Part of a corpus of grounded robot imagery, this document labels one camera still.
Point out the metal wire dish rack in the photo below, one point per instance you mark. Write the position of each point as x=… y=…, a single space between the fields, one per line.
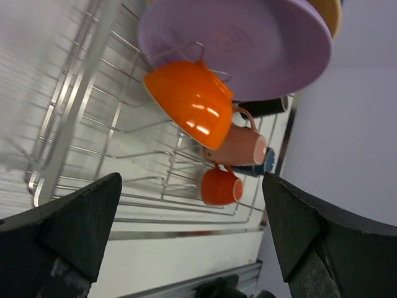
x=100 y=120

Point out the purple plate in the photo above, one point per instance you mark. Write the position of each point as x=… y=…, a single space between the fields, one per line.
x=262 y=49

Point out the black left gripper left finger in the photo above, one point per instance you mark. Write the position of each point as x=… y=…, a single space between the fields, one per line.
x=56 y=249

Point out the orange mug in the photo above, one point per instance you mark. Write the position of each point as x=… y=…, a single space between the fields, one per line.
x=220 y=187

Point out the black cup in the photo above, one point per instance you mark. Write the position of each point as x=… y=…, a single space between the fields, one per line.
x=266 y=107

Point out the dark blue mug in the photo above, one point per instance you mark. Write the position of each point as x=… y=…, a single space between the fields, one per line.
x=258 y=170

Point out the aluminium frame rail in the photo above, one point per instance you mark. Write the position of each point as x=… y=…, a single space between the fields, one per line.
x=145 y=279

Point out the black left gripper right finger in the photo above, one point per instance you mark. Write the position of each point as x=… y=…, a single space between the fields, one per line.
x=326 y=251

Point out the pink dotted mug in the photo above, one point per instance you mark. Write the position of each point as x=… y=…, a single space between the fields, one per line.
x=243 y=146

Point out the orange bowl white inside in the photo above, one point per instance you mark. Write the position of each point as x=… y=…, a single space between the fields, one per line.
x=195 y=98

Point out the yellow plate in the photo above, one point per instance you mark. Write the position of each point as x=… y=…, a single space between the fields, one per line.
x=331 y=12

